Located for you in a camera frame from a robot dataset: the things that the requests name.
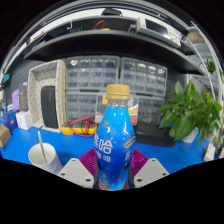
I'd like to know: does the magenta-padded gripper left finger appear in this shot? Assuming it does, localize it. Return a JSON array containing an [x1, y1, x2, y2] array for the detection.
[[57, 148, 99, 190]]

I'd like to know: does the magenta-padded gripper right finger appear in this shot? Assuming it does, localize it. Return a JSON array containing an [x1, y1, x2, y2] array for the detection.
[[128, 148, 170, 190]]

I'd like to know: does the blue drink bottle yellow cap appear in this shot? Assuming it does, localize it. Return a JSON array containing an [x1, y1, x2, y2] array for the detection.
[[94, 83, 136, 192]]

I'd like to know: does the flat black case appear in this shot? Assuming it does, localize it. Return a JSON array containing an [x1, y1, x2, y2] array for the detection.
[[134, 120, 178, 148]]

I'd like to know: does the metal spoon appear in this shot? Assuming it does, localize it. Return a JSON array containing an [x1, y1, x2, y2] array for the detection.
[[37, 130, 48, 164]]

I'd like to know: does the yellow multimeter with red leads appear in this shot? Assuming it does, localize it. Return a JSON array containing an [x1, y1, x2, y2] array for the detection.
[[60, 115, 99, 138]]

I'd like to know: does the white power adapter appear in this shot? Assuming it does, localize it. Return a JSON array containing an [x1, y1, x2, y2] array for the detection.
[[203, 143, 217, 163]]

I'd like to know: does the clear box with coloured parts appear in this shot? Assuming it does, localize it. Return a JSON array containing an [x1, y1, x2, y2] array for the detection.
[[95, 93, 139, 126]]

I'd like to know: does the green potted plant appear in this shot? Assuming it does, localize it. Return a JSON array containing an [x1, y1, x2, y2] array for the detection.
[[157, 79, 224, 145]]

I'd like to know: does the black rectangular pouch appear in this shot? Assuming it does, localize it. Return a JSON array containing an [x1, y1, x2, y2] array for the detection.
[[40, 85, 59, 129]]

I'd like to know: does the brown cardboard box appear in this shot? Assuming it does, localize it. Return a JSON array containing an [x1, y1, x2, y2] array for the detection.
[[0, 123, 12, 149]]

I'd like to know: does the blue carton box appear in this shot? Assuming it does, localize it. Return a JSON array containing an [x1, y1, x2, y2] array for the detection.
[[1, 111, 18, 133]]

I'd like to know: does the dark grey carton box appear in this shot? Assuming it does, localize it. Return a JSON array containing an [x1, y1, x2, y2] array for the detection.
[[18, 81, 30, 113]]

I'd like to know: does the white perforated tray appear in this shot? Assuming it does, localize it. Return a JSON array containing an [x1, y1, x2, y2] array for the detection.
[[27, 59, 68, 134]]

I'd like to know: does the dark grey pegboard panel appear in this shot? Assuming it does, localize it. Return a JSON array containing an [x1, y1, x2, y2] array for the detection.
[[6, 59, 34, 101]]

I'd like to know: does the white metal rack shelf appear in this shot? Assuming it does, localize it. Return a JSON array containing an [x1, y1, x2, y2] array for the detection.
[[186, 21, 224, 101]]

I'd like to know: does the black overhead workbench shelf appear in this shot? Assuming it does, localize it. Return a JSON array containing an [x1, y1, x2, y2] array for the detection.
[[23, 8, 206, 76]]

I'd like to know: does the long white lamp bar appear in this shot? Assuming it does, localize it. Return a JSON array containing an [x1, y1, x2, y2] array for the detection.
[[2, 7, 141, 73]]

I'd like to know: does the white mug brown handle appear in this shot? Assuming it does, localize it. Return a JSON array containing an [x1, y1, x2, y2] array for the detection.
[[27, 142, 64, 175]]

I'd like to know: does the teal wall-mounted device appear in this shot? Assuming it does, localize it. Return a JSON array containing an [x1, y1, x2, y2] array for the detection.
[[1, 73, 11, 84]]

